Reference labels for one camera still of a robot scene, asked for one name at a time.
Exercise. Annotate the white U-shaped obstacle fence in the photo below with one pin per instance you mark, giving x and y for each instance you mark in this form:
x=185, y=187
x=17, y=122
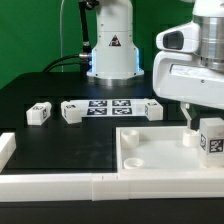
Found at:
x=62, y=187

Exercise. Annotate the white square table top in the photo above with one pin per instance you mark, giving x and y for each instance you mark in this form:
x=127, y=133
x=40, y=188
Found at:
x=160, y=148

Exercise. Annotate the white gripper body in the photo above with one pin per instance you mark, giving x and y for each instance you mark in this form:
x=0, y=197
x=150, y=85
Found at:
x=181, y=77

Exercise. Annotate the white sheet with fiducial markers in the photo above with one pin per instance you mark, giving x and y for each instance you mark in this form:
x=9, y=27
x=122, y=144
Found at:
x=111, y=107

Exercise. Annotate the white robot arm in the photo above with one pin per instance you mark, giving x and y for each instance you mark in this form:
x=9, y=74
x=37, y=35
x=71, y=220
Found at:
x=108, y=39

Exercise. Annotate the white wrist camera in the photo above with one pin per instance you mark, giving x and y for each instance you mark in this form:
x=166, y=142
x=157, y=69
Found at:
x=184, y=38

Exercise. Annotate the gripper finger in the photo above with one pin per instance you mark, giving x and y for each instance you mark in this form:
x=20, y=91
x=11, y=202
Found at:
x=187, y=115

